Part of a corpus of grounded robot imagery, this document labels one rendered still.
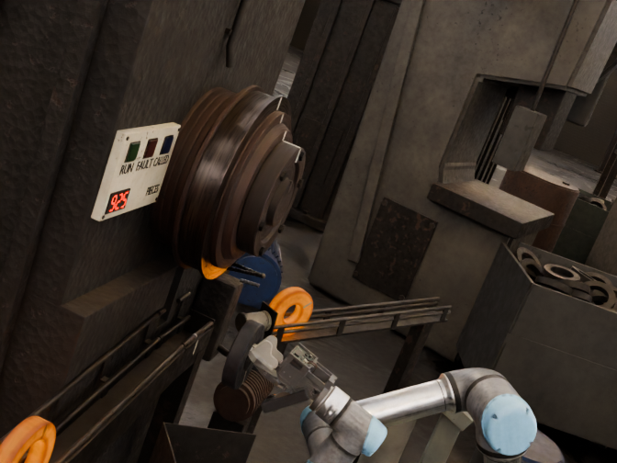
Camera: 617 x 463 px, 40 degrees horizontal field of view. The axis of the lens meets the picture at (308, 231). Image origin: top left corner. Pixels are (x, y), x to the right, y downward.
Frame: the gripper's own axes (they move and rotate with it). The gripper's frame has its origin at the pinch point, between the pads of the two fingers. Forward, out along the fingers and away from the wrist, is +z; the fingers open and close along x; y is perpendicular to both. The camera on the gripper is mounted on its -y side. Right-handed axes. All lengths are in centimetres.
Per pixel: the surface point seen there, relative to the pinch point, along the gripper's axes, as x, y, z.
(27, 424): 50, -12, 18
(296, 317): -69, -17, -2
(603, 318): -225, 9, -106
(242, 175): -7.4, 28.1, 23.8
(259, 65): -49, 41, 45
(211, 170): -1.8, 26.4, 28.8
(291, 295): -63, -10, 3
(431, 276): -283, -42, -37
